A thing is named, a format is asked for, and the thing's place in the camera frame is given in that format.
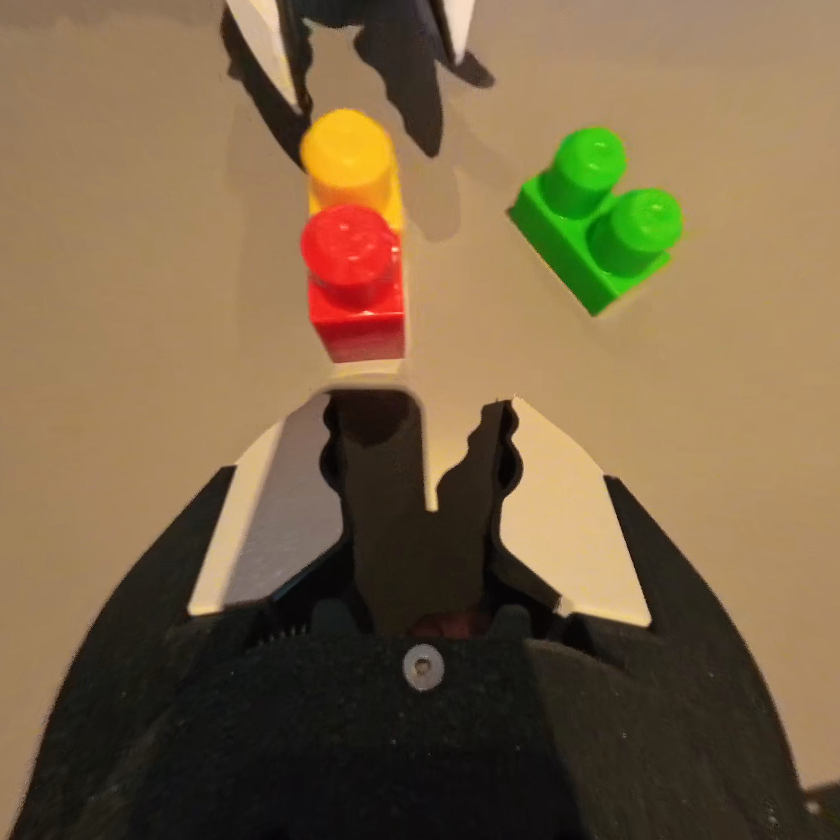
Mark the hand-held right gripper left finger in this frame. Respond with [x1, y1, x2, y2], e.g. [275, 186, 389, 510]
[188, 392, 355, 618]

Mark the yellow one-stud block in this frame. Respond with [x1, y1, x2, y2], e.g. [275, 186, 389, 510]
[300, 108, 405, 232]

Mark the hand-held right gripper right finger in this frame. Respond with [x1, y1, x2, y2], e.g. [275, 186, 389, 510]
[481, 395, 653, 627]

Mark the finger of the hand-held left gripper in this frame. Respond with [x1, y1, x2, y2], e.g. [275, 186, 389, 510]
[222, 0, 315, 116]
[427, 0, 479, 68]

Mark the green two-stud block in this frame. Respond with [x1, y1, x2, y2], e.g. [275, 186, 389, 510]
[507, 126, 685, 319]

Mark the red one-stud block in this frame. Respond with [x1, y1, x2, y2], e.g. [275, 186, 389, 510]
[300, 203, 406, 364]

